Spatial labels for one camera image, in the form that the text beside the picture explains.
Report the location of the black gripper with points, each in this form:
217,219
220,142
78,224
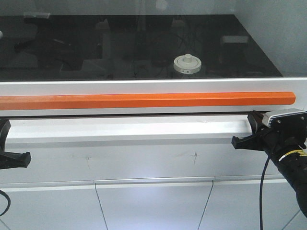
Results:
270,140

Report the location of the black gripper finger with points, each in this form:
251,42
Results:
10,160
4,130

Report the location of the orange sash handle bar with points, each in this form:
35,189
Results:
151,100

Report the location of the glass jar with white lid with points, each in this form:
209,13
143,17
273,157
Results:
187,66

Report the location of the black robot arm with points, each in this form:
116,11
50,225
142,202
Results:
292,165

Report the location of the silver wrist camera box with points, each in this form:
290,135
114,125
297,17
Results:
291,122

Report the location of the white fume hood sash frame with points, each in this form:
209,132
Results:
297,85

